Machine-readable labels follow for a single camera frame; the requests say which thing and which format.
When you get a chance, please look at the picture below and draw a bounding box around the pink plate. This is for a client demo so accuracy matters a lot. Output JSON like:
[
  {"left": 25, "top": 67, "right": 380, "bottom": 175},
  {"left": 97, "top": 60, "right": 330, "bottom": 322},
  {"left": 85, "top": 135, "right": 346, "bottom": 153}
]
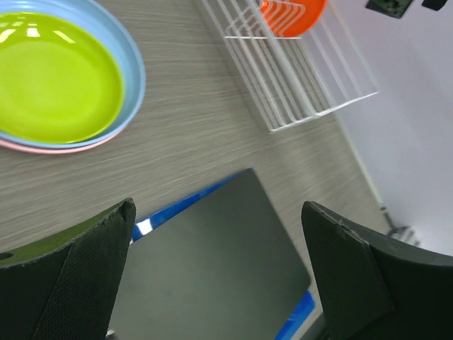
[{"left": 1, "top": 125, "right": 127, "bottom": 155}]

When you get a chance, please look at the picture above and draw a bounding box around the black clipboard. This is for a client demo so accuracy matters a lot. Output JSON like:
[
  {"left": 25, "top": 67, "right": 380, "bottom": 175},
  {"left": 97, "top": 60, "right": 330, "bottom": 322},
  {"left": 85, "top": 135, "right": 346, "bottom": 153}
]
[{"left": 110, "top": 169, "right": 314, "bottom": 339}]

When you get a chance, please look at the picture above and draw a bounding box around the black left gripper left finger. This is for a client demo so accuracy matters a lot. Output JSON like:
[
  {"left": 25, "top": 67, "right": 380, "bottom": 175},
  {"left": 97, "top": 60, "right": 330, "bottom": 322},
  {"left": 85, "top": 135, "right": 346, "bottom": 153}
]
[{"left": 1, "top": 198, "right": 136, "bottom": 339}]

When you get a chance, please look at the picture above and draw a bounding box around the green plate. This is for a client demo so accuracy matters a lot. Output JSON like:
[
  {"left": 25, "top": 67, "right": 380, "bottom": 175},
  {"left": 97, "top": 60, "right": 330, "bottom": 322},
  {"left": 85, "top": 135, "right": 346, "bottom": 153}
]
[{"left": 1, "top": 11, "right": 124, "bottom": 144}]

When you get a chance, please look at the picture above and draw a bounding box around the blue plate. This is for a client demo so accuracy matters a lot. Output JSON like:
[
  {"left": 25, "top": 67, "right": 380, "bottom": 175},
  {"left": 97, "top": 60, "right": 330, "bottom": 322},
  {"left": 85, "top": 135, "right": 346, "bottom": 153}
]
[{"left": 1, "top": 1, "right": 146, "bottom": 142}]

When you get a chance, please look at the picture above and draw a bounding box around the white wire dish rack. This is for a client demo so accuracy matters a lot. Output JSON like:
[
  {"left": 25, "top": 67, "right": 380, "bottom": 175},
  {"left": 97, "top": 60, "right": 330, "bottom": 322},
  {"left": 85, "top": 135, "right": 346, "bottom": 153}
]
[{"left": 195, "top": 1, "right": 379, "bottom": 132}]

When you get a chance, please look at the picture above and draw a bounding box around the orange plate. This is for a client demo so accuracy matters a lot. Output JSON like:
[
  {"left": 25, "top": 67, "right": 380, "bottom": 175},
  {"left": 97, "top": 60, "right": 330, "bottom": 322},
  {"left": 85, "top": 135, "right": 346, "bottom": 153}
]
[{"left": 260, "top": 0, "right": 328, "bottom": 38}]

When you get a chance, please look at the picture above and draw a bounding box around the blue folder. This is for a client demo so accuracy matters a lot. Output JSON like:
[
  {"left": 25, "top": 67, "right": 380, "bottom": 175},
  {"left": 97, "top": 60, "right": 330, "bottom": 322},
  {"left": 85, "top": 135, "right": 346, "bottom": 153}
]
[{"left": 130, "top": 170, "right": 315, "bottom": 339}]

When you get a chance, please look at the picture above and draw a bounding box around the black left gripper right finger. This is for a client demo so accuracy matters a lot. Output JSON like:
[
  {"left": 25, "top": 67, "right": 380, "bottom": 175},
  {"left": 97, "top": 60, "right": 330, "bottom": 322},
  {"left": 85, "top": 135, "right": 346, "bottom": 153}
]
[{"left": 301, "top": 201, "right": 452, "bottom": 339}]

